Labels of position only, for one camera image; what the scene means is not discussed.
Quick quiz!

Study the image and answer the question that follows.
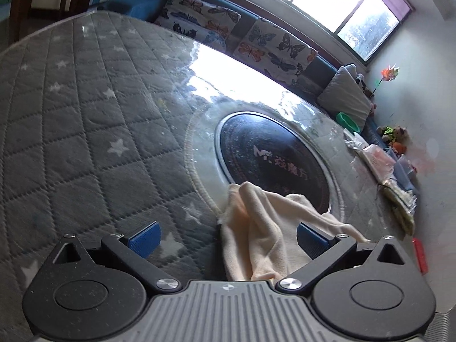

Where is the colourful pinwheel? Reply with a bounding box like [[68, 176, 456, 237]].
[[372, 65, 400, 94]]

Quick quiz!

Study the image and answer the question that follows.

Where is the butterfly cushion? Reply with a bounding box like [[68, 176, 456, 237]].
[[233, 18, 318, 87], [154, 0, 241, 52]]

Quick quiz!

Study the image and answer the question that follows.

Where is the blue sofa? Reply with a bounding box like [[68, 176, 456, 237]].
[[99, 0, 390, 147]]

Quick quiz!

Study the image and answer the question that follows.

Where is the round black induction cooktop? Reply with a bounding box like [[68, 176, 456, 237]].
[[215, 112, 335, 213]]

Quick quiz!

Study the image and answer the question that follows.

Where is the window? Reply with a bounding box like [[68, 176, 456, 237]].
[[246, 0, 414, 64]]

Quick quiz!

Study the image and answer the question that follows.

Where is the red object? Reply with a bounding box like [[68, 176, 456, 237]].
[[412, 238, 428, 275]]

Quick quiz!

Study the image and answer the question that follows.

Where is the yellowish bagged cloth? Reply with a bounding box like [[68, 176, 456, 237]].
[[380, 178, 417, 236]]

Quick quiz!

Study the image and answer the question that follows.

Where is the grey quilted star table cover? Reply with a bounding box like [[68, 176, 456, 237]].
[[1, 12, 411, 341]]

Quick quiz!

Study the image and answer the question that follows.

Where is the cream long-sleeve shirt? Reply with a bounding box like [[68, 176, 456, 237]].
[[219, 182, 369, 284]]

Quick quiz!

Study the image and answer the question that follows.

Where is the right butterfly cushion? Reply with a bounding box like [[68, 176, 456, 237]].
[[233, 18, 318, 87]]

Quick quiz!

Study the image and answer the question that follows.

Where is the green bowl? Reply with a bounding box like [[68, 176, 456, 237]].
[[335, 112, 361, 134]]

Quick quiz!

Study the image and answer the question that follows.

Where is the pink item in plastic bag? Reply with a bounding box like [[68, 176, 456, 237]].
[[343, 129, 395, 184]]

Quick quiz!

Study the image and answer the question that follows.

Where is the stuffed teddy bear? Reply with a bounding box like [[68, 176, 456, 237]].
[[376, 126, 408, 155]]

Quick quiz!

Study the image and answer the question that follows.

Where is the blue plastic box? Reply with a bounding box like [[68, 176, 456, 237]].
[[386, 147, 419, 195]]

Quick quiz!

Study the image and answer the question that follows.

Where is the left butterfly cushion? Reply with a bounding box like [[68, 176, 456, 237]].
[[154, 0, 241, 52]]

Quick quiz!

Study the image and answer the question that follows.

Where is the grey pillow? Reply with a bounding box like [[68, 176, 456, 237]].
[[317, 64, 372, 130]]

